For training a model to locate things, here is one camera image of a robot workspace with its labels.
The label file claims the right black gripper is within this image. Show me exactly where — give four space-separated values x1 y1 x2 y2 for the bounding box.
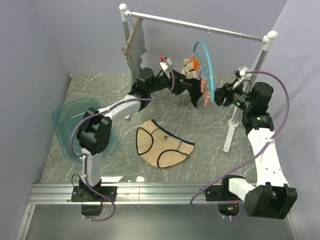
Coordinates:
208 78 253 112

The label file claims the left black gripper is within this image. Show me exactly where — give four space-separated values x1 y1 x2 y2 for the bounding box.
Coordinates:
148 69 192 96

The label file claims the salmon clothespin end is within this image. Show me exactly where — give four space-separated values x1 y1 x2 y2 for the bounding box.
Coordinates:
204 92 211 108

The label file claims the teal clip hanger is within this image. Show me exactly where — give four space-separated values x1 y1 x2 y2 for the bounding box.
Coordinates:
192 24 216 103

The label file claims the beige underwear blue trim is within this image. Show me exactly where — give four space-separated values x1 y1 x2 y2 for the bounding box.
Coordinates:
135 119 195 169

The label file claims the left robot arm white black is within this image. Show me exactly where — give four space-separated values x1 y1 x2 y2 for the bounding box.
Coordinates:
69 67 193 201

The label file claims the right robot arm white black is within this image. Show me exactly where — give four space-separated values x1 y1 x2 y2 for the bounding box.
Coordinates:
214 82 298 220

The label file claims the black underwear beige waistband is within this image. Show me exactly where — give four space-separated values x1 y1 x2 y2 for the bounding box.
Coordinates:
181 58 203 108

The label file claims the wooden clothes hanger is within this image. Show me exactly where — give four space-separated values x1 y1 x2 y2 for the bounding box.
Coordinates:
121 18 142 59

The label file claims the salmon clothespin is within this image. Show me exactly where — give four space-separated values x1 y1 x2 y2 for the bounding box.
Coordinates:
189 52 196 62
200 77 207 93

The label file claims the purple clothespin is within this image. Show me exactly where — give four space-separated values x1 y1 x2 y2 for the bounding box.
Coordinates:
196 66 203 81

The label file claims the orange clothespin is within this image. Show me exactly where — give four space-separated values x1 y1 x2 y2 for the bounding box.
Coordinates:
192 58 201 71

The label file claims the grey striped garment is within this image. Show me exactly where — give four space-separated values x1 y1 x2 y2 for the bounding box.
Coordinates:
126 28 147 86

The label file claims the silver white clothes rack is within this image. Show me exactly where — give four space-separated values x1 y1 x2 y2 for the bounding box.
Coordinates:
119 3 278 153

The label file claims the teal plastic basin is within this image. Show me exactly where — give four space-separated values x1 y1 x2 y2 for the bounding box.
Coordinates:
52 97 116 164

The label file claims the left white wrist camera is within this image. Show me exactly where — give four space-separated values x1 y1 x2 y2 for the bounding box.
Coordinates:
159 55 176 76

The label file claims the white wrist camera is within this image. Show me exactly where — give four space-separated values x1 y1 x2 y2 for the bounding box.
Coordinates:
234 66 252 81
159 55 176 76

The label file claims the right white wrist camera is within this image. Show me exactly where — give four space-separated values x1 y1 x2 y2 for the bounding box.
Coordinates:
234 66 252 81

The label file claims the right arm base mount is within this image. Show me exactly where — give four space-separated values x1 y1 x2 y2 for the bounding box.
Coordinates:
204 185 240 217

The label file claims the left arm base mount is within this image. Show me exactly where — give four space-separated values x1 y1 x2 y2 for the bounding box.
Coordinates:
70 184 118 217

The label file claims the aluminium mounting rail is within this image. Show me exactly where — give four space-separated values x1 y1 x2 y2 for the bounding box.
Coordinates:
16 182 303 240

